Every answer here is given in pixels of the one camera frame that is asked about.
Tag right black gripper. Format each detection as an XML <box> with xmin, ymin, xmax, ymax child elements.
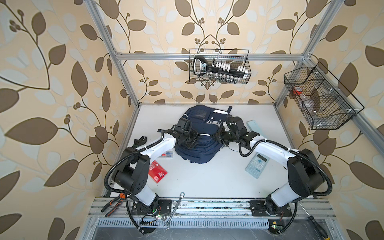
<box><xmin>209</xmin><ymin>126</ymin><xmax>238</xmax><ymax>147</ymax></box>

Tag black yellow screwdriver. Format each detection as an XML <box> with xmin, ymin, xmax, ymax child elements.
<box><xmin>298</xmin><ymin>202</ymin><xmax>330</xmax><ymax>240</ymax></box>

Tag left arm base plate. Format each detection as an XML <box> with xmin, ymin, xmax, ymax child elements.
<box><xmin>133</xmin><ymin>199</ymin><xmax>172</xmax><ymax>216</ymax></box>

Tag light green pencil case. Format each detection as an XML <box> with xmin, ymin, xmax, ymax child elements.
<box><xmin>247</xmin><ymin>120</ymin><xmax>265</xmax><ymax>136</ymax></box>

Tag black socket set rail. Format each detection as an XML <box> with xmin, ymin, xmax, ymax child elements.
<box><xmin>189</xmin><ymin>55</ymin><xmax>252</xmax><ymax>79</ymax></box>

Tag back wall wire basket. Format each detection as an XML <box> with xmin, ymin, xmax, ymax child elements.
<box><xmin>189</xmin><ymin>48</ymin><xmax>252</xmax><ymax>85</ymax></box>

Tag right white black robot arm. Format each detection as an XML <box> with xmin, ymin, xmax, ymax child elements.
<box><xmin>212</xmin><ymin>117</ymin><xmax>333</xmax><ymax>216</ymax></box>

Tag right wall wire basket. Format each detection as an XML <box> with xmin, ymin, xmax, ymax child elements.
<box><xmin>284</xmin><ymin>62</ymin><xmax>365</xmax><ymax>130</ymax></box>

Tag wall wire basket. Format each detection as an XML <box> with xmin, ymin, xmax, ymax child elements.
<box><xmin>189</xmin><ymin>48</ymin><xmax>252</xmax><ymax>85</ymax></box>
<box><xmin>284</xmin><ymin>62</ymin><xmax>365</xmax><ymax>130</ymax></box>

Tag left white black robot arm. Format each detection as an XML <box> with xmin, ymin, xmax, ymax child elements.
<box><xmin>104</xmin><ymin>118</ymin><xmax>199</xmax><ymax>234</ymax></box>

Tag black adjustable wrench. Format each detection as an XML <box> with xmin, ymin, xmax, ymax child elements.
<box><xmin>132</xmin><ymin>136</ymin><xmax>147</xmax><ymax>149</ymax></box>

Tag silver combination wrench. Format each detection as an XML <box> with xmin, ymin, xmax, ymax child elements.
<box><xmin>164</xmin><ymin>192</ymin><xmax>185</xmax><ymax>230</ymax></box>

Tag orange black pliers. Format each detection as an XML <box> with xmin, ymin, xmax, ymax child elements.
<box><xmin>101</xmin><ymin>193</ymin><xmax>126</xmax><ymax>218</ymax></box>

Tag red booklet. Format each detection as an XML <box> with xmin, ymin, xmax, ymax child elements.
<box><xmin>149</xmin><ymin>161</ymin><xmax>168</xmax><ymax>184</ymax></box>

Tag navy blue student backpack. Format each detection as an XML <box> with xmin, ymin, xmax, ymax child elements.
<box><xmin>175</xmin><ymin>105</ymin><xmax>233</xmax><ymax>164</ymax></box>

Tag red capped clear bottle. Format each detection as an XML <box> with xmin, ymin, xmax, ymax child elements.
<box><xmin>292</xmin><ymin>86</ymin><xmax>311</xmax><ymax>101</ymax></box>

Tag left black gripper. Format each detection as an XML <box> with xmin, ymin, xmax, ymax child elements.
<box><xmin>182</xmin><ymin>126</ymin><xmax>204</xmax><ymax>147</ymax></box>

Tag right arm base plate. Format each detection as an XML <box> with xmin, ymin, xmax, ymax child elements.
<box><xmin>249</xmin><ymin>200</ymin><xmax>293</xmax><ymax>217</ymax></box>

